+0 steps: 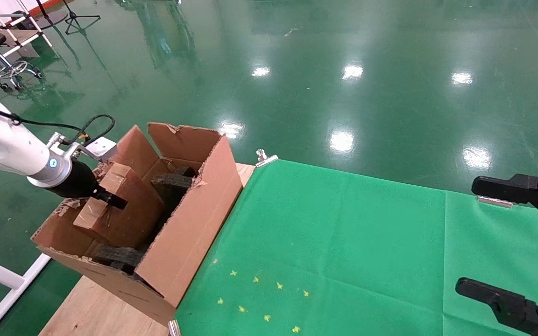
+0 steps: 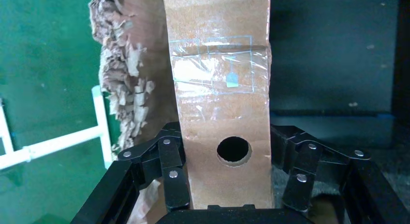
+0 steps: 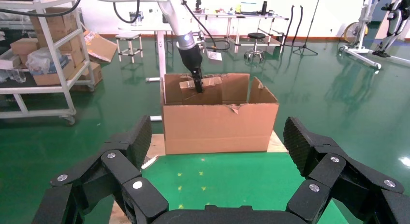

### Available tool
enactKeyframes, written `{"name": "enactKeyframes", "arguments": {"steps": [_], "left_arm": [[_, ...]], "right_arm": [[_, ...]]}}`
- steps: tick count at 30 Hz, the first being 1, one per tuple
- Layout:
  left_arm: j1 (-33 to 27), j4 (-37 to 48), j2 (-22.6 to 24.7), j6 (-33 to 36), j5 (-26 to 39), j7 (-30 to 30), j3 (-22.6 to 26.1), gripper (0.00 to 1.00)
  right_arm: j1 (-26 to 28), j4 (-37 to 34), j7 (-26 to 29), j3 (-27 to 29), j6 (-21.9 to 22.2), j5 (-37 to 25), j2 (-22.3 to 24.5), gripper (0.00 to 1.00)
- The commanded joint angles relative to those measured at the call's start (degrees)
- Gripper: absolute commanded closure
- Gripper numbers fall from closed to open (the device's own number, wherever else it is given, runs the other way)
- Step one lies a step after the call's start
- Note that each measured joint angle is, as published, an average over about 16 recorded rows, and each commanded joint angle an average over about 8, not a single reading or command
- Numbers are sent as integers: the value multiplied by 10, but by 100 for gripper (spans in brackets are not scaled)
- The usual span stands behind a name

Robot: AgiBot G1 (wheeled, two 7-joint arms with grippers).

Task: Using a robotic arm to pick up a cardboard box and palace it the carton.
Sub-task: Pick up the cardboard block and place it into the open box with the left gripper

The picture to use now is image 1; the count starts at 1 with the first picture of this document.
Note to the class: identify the white frame table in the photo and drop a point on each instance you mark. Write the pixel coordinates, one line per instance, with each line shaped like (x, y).
(14, 43)

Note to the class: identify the small brown cardboard box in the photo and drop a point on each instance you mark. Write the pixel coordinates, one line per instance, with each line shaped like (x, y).
(129, 219)

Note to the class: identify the large open cardboard carton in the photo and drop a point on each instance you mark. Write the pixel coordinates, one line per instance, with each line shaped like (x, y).
(189, 224)

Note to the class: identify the silver bracket wrist camera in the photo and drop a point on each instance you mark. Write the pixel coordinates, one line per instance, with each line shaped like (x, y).
(101, 148)

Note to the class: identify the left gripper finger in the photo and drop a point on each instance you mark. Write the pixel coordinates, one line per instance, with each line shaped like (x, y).
(110, 199)

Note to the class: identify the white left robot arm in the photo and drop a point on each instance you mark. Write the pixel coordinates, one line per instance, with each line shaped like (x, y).
(3, 140)

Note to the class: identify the black tripod stand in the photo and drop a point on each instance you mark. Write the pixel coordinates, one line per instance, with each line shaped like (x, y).
(80, 18)

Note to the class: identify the white metal stand frame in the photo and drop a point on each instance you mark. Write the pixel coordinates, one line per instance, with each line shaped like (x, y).
(12, 289)

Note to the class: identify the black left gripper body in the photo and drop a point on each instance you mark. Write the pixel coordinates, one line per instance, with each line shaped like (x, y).
(77, 182)

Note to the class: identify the green table cloth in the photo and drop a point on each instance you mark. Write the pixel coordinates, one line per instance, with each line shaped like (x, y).
(343, 242)

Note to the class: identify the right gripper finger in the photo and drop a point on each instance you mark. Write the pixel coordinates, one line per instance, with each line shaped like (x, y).
(507, 185)
(516, 312)

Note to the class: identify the black bent tube stand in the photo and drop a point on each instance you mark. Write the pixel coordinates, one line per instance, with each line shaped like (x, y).
(49, 19)

